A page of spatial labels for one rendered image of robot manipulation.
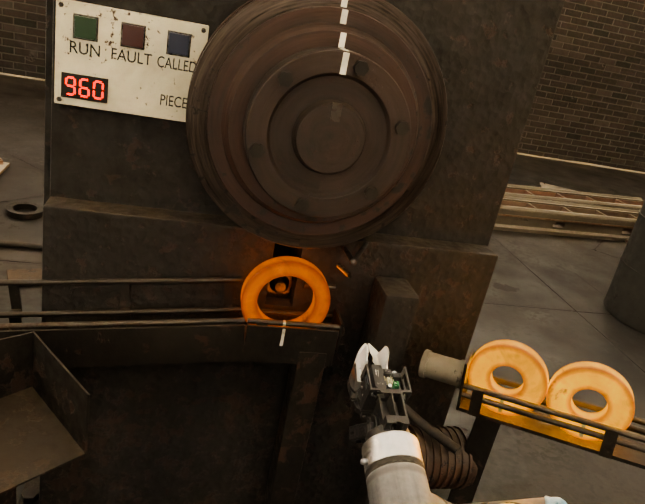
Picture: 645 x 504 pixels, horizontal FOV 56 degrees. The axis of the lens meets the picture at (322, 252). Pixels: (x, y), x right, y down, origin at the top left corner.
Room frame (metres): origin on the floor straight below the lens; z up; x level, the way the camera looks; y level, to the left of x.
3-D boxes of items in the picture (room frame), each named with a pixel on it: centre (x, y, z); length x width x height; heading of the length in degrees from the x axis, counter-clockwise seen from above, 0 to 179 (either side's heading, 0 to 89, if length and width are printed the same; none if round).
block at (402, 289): (1.18, -0.17, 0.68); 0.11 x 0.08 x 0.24; 15
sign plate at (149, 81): (1.13, 0.41, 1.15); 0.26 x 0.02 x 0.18; 105
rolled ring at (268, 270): (1.11, 0.05, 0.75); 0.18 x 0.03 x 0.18; 103
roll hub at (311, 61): (1.02, 0.03, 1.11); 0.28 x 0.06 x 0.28; 105
